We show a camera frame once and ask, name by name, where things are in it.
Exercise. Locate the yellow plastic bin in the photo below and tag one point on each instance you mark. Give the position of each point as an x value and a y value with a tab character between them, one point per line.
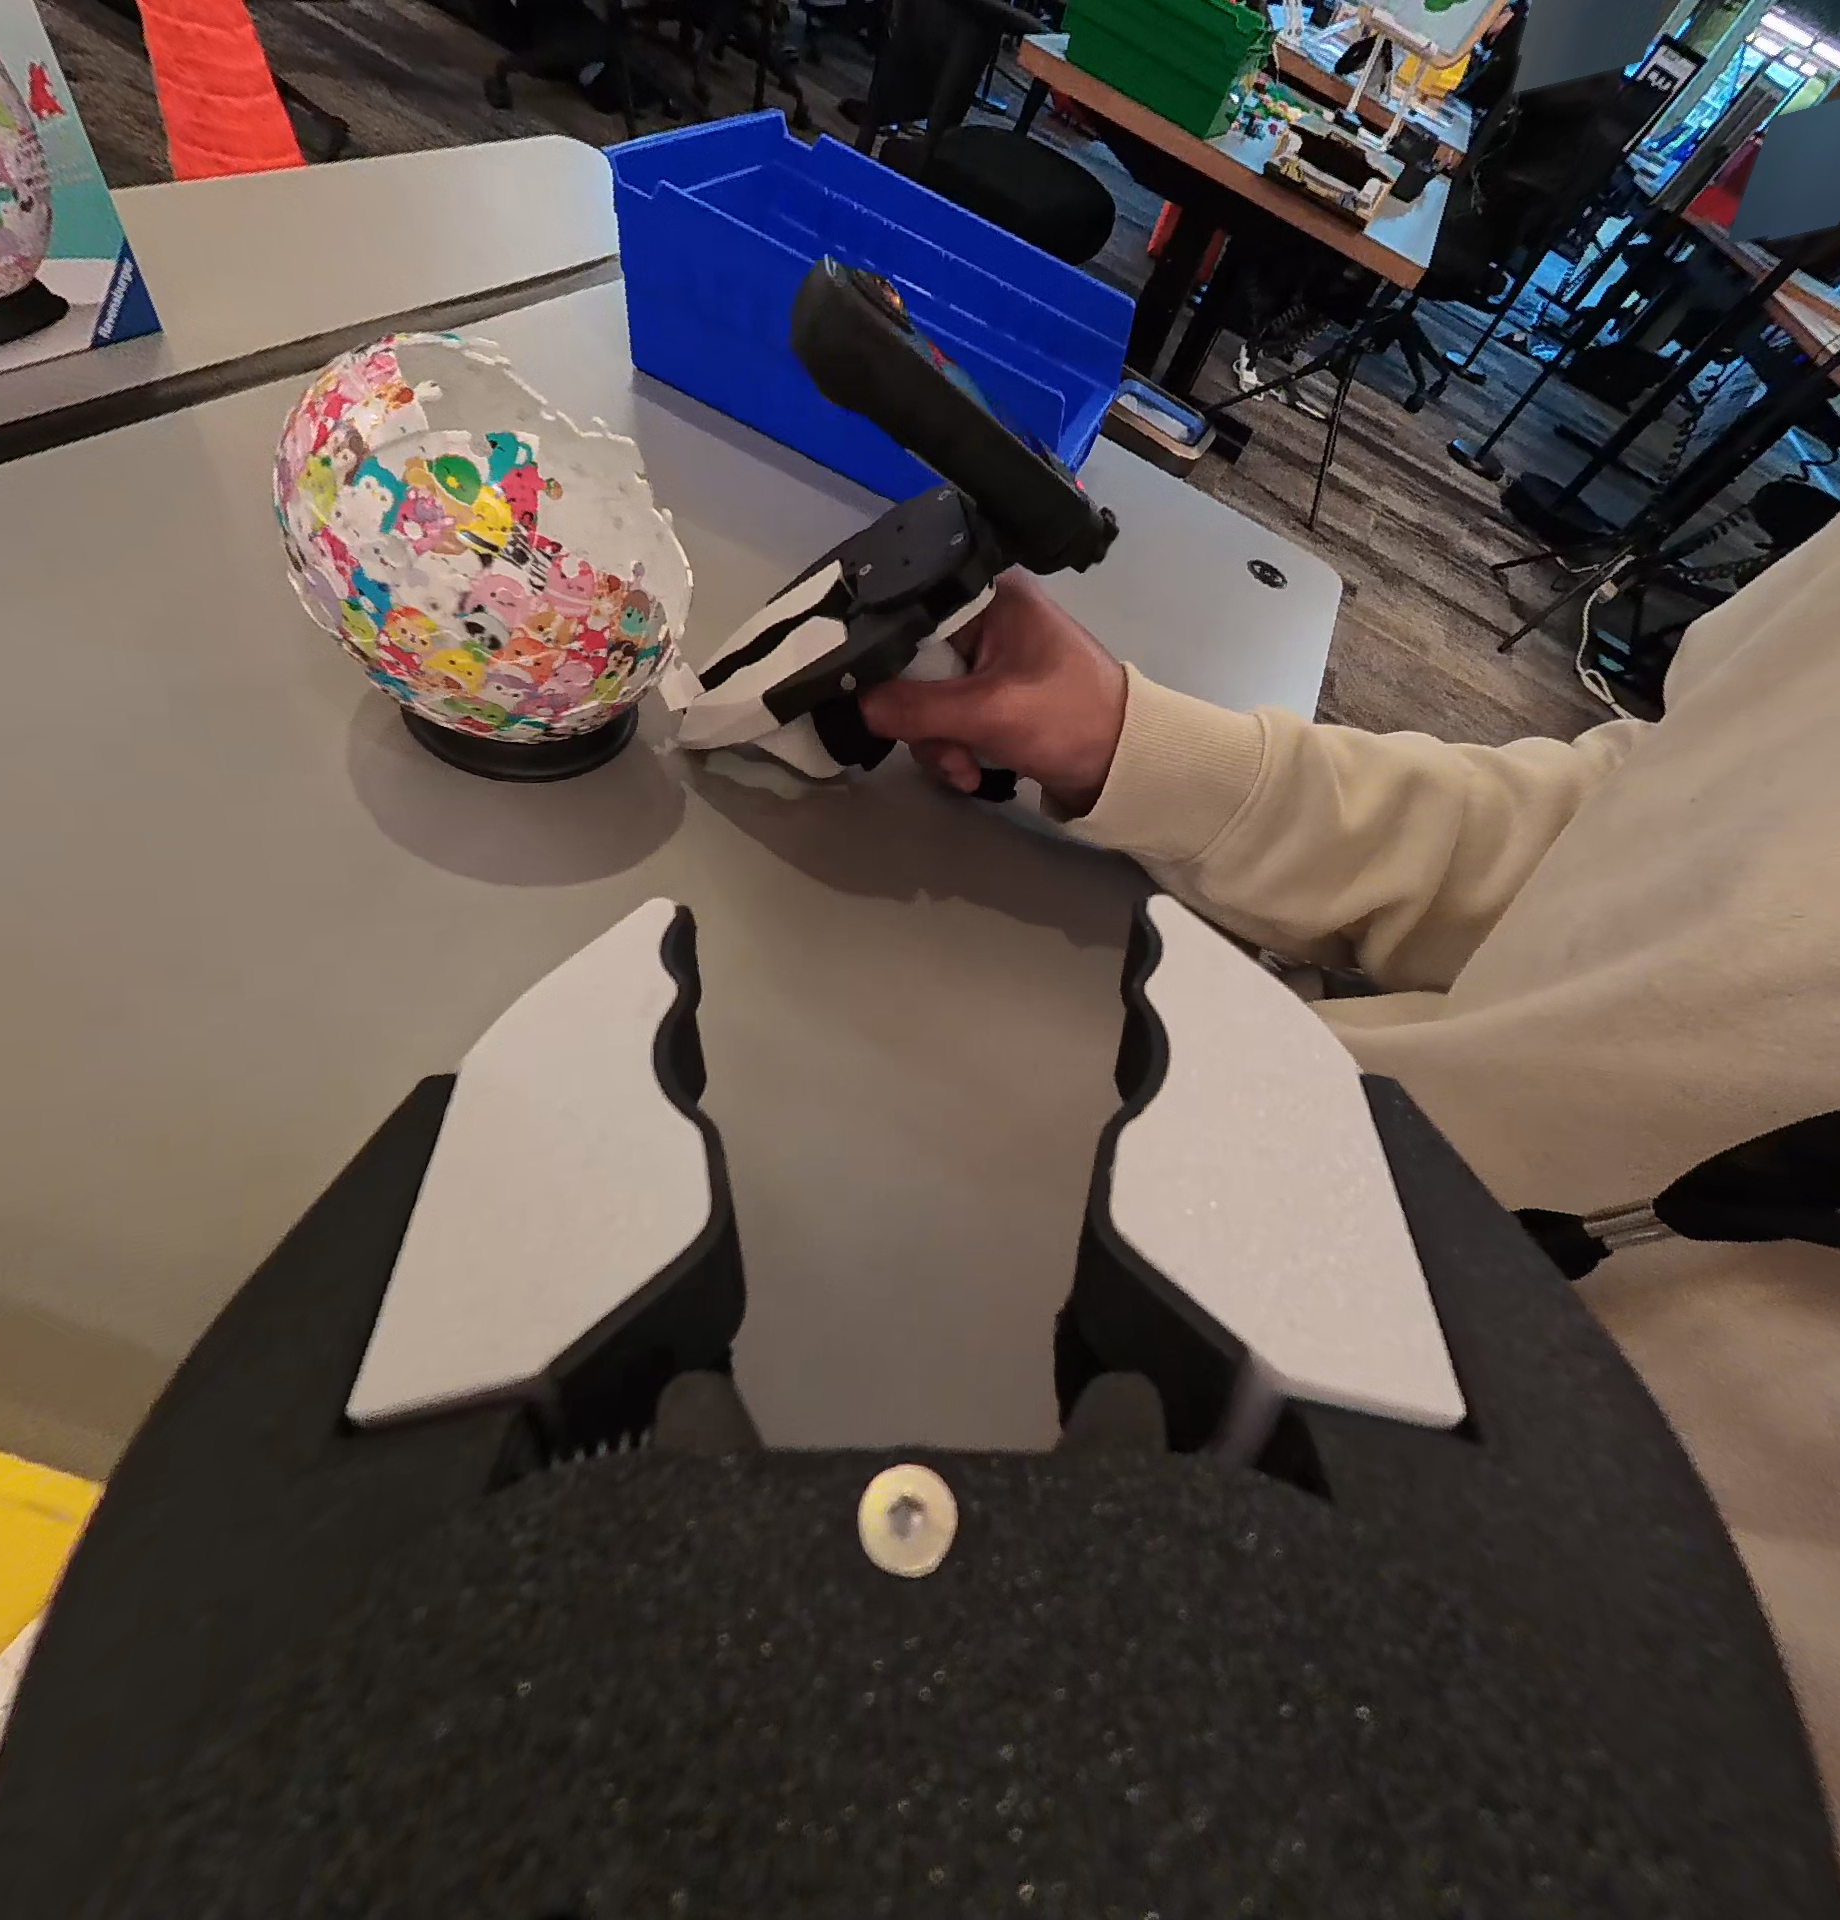
12	1546

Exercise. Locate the orange traffic cone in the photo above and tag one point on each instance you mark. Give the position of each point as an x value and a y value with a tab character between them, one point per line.
215	75

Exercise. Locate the wooden desk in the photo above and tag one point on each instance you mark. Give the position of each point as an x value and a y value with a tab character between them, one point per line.
1235	165

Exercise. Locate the black office chair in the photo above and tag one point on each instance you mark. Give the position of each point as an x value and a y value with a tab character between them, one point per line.
1563	181
1009	196

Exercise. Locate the printed puzzle box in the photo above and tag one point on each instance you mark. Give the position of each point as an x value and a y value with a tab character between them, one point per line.
34	150

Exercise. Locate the person's right hand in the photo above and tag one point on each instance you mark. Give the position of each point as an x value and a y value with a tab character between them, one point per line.
1025	691

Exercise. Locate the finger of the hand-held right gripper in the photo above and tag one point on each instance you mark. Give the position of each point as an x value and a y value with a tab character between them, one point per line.
792	615
755	702

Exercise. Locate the black ball stand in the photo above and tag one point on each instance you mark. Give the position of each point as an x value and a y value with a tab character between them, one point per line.
514	756

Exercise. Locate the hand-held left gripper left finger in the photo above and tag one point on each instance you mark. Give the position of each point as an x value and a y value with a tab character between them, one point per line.
545	1200

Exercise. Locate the colourful puzzle ball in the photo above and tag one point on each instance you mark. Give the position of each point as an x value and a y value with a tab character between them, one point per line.
470	556

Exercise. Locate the blue divided plastic bin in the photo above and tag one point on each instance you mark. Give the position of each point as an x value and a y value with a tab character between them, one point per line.
740	270

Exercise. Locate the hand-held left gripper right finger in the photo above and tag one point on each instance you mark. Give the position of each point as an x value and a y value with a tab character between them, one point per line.
1278	1200

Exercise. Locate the person's right forearm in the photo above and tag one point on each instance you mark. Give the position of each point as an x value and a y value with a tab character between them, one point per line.
1309	841

